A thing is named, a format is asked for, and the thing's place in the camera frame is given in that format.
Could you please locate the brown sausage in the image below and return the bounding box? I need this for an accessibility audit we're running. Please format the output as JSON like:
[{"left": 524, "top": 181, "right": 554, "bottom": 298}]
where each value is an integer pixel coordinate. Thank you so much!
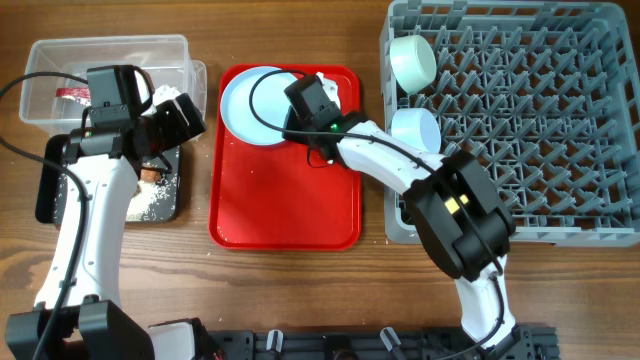
[{"left": 140, "top": 169, "right": 162, "bottom": 183}]

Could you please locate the light blue plate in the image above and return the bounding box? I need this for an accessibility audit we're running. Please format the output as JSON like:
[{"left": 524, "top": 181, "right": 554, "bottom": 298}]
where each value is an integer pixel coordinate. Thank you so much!
[{"left": 219, "top": 66, "right": 297, "bottom": 146}]

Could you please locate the white rice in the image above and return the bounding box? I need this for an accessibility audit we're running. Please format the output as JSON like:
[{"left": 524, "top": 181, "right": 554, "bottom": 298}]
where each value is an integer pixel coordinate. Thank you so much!
[{"left": 57, "top": 172, "right": 180, "bottom": 222}]

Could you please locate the light blue bowl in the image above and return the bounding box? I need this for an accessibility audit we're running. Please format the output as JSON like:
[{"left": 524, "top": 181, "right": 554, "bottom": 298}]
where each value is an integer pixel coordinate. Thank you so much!
[{"left": 390, "top": 108, "right": 442, "bottom": 153}]

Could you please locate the red snack wrapper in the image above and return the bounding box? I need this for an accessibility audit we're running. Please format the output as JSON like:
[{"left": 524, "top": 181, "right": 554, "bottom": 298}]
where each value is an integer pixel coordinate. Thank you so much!
[{"left": 55, "top": 87, "right": 91, "bottom": 107}]

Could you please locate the green bowl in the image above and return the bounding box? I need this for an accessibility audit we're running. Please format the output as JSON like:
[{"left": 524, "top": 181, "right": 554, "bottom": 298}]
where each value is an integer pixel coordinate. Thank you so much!
[{"left": 390, "top": 35, "right": 437, "bottom": 94}]

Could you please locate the yellow cup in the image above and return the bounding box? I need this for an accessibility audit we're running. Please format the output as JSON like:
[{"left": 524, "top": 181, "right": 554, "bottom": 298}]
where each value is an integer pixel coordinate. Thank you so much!
[{"left": 444, "top": 195, "right": 469, "bottom": 214}]

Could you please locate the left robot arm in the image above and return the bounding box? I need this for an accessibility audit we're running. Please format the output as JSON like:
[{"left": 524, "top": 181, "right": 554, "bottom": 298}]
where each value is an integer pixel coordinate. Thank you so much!
[{"left": 5, "top": 65, "right": 224, "bottom": 359}]

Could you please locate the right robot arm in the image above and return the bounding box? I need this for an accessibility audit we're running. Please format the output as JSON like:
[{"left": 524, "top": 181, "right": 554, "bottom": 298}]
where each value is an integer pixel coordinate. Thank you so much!
[{"left": 284, "top": 75, "right": 515, "bottom": 358}]

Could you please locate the clear plastic waste bin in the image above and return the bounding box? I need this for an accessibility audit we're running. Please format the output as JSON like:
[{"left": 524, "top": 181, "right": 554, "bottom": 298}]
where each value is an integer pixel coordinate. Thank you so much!
[{"left": 19, "top": 34, "right": 207, "bottom": 136}]

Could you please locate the black waste tray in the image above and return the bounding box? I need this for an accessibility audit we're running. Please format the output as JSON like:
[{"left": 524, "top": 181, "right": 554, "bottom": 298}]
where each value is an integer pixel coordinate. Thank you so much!
[{"left": 35, "top": 146, "right": 182, "bottom": 224}]

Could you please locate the grey dishwasher rack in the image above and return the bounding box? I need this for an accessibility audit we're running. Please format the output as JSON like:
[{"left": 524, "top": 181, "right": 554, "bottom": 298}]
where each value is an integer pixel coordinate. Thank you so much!
[{"left": 379, "top": 1, "right": 639, "bottom": 247}]

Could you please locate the red serving tray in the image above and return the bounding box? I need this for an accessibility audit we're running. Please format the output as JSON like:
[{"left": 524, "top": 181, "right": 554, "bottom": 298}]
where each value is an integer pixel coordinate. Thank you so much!
[{"left": 207, "top": 63, "right": 363, "bottom": 252}]

